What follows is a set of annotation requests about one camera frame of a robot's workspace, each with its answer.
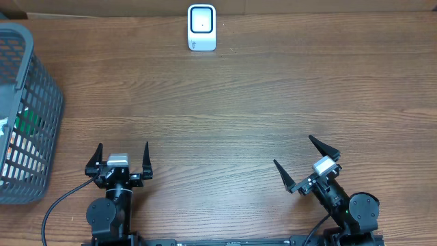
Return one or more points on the blue white package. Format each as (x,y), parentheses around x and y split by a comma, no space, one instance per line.
(3,124)

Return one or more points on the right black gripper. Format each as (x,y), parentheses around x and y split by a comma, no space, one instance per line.
(304,185)

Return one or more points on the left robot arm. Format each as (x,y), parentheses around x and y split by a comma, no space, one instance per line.
(110,216)

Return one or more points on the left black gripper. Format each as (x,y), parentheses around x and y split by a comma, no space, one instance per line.
(136,180)

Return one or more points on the orange tissue pack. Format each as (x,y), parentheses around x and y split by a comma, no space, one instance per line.
(13,152)

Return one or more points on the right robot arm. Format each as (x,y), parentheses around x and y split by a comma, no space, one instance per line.
(350,219)

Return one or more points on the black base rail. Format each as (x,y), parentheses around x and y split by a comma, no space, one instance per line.
(291,241)

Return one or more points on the grey plastic mesh basket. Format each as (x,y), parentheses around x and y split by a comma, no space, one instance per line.
(26,83)

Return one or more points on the green lid jar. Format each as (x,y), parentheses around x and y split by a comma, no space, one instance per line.
(29,122)

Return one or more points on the white barcode scanner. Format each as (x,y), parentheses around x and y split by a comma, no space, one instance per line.
(201,27)

